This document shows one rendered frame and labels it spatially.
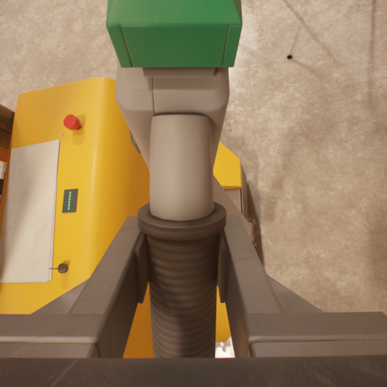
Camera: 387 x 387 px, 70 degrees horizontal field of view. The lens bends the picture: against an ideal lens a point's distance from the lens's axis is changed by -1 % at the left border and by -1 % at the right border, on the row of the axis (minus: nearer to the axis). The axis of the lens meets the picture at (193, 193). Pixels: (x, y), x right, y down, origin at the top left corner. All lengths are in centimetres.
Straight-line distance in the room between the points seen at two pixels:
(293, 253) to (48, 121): 117
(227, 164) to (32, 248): 79
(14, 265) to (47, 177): 24
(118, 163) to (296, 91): 120
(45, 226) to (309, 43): 165
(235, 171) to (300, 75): 79
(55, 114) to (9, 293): 49
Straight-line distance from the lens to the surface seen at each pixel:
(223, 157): 122
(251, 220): 108
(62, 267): 75
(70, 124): 81
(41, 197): 84
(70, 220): 76
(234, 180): 120
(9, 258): 88
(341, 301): 151
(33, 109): 98
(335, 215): 152
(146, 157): 17
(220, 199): 47
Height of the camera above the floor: 147
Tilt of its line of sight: 69 degrees down
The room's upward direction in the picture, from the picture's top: 51 degrees counter-clockwise
